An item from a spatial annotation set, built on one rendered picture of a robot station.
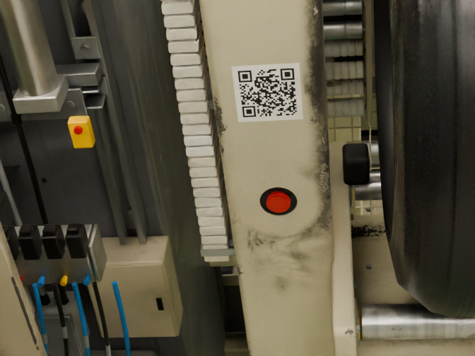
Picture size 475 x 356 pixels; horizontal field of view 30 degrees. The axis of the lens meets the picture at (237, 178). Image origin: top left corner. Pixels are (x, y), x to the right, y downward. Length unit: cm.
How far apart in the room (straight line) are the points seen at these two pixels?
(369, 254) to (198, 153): 42
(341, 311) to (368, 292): 23
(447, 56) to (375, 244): 64
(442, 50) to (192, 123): 35
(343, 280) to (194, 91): 32
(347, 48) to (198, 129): 46
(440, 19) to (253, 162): 34
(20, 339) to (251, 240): 31
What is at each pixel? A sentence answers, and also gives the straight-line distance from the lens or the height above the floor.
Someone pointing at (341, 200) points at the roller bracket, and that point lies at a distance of 127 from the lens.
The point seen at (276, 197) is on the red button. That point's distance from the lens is 109.
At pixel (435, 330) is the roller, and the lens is 115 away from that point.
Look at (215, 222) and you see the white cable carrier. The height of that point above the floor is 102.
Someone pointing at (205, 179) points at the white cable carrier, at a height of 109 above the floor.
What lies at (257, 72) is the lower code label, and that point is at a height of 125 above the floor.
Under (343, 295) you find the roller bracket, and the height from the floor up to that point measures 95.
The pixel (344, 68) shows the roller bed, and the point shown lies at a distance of 145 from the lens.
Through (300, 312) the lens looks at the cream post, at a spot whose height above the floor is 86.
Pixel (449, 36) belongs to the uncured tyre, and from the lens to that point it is 82.
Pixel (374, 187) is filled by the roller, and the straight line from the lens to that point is 135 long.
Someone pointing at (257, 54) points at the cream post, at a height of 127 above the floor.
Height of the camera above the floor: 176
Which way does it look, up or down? 38 degrees down
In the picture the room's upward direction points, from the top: 7 degrees counter-clockwise
